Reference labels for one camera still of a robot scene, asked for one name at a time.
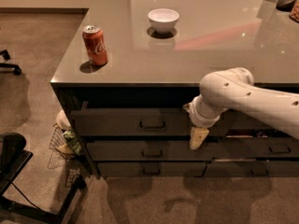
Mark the green patterned snack bag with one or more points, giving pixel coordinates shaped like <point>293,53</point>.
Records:
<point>72,142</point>

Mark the grey counter cabinet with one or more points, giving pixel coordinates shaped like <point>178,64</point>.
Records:
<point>146,69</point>

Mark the grey drawer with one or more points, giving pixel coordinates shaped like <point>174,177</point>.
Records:
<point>153,150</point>
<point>151,168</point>
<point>135,122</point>
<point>252,169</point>
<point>234,120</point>
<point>262,147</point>

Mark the wire basket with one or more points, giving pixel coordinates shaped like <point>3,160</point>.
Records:
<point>60,158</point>

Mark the brown object on counter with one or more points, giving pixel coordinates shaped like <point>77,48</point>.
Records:
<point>294,14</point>

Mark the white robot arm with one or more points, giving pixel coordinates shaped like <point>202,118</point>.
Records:
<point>234,89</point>

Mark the white rounded object in basket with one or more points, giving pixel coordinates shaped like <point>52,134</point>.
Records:
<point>62,121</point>

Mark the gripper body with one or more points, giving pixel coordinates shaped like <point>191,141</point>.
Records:
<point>198,117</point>

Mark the white ceramic bowl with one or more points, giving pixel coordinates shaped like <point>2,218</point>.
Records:
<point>163,20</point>

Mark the orange soda can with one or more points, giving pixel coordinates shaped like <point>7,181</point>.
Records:
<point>94,41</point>

